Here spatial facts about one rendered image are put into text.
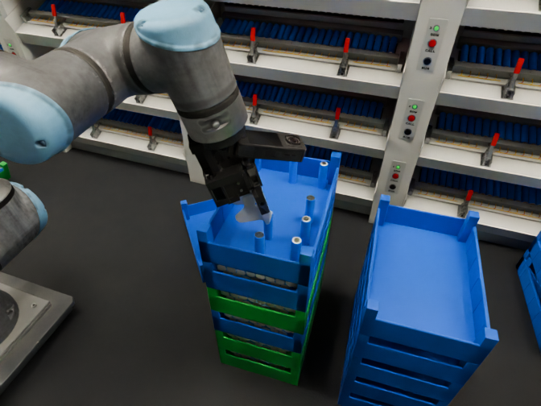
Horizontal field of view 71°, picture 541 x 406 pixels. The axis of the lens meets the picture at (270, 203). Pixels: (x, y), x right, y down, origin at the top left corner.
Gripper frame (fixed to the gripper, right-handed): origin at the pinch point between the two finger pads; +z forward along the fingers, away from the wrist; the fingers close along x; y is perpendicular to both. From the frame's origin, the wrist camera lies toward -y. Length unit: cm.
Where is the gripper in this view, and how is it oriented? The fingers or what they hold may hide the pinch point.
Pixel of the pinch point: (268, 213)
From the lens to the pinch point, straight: 69.2
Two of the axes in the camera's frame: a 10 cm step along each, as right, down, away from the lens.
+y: -9.4, 3.4, 0.1
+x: 2.3, 6.5, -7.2
